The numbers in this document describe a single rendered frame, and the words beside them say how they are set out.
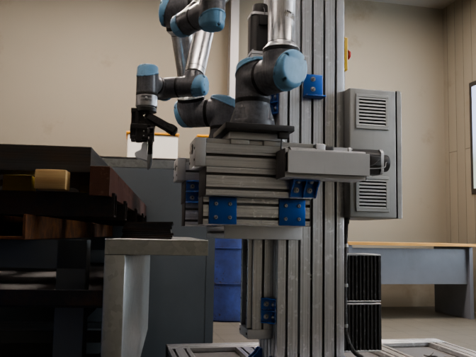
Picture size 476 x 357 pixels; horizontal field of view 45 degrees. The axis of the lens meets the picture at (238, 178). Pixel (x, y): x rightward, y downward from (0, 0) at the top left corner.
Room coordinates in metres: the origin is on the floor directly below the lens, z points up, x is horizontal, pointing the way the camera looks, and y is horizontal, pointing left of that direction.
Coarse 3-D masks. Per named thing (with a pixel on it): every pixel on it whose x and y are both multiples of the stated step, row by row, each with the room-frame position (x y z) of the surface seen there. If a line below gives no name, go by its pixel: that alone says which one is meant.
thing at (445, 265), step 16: (384, 256) 4.94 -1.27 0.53; (400, 256) 4.97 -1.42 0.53; (416, 256) 5.00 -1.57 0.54; (432, 256) 5.04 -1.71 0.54; (448, 256) 5.07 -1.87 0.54; (464, 256) 5.10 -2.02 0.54; (384, 272) 4.94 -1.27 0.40; (400, 272) 4.97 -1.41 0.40; (416, 272) 5.00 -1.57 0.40; (432, 272) 5.04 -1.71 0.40; (448, 272) 5.07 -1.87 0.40; (464, 272) 5.10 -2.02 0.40; (448, 288) 5.39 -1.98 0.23; (464, 288) 5.16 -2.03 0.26; (448, 304) 5.40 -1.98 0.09; (464, 304) 5.16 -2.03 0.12
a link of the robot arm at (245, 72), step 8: (256, 56) 1.80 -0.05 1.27; (240, 64) 1.82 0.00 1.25; (248, 64) 1.80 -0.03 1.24; (240, 72) 1.82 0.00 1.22; (248, 72) 1.79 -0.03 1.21; (240, 80) 1.82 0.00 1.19; (248, 80) 1.79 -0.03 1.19; (240, 88) 1.82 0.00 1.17; (248, 88) 1.80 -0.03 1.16; (256, 88) 1.78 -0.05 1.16; (240, 96) 1.82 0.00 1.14; (264, 96) 1.81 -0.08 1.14
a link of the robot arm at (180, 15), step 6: (198, 0) 1.69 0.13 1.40; (228, 0) 1.76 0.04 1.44; (186, 6) 1.69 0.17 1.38; (180, 12) 1.67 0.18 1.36; (186, 12) 1.63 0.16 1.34; (174, 18) 1.68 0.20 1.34; (180, 18) 1.66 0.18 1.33; (186, 18) 1.63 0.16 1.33; (174, 24) 1.69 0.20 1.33; (180, 24) 1.66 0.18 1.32; (186, 24) 1.65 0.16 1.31; (174, 30) 1.70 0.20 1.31; (180, 30) 1.68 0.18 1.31; (186, 30) 1.67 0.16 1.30; (192, 30) 1.66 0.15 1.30; (198, 30) 1.67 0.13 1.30; (180, 36) 1.72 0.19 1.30; (186, 36) 1.72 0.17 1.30
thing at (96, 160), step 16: (0, 144) 1.15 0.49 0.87; (16, 144) 1.16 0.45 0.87; (0, 160) 1.15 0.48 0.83; (16, 160) 1.16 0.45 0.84; (32, 160) 1.16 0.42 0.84; (48, 160) 1.17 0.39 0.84; (64, 160) 1.17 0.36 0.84; (80, 160) 1.17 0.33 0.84; (96, 160) 1.27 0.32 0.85; (0, 176) 1.38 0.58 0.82; (80, 176) 1.27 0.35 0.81
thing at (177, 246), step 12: (108, 240) 1.11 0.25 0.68; (120, 240) 1.11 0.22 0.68; (132, 240) 1.12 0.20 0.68; (144, 240) 1.12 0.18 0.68; (156, 240) 1.12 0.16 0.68; (168, 240) 1.12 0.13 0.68; (180, 240) 1.13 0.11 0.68; (192, 240) 1.13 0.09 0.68; (204, 240) 1.13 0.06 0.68; (108, 252) 1.11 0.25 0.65; (120, 252) 1.11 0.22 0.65; (132, 252) 1.12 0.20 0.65; (144, 252) 1.12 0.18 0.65; (156, 252) 1.12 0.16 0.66; (168, 252) 1.12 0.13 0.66; (180, 252) 1.13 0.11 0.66; (192, 252) 1.13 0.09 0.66; (204, 252) 1.13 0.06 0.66
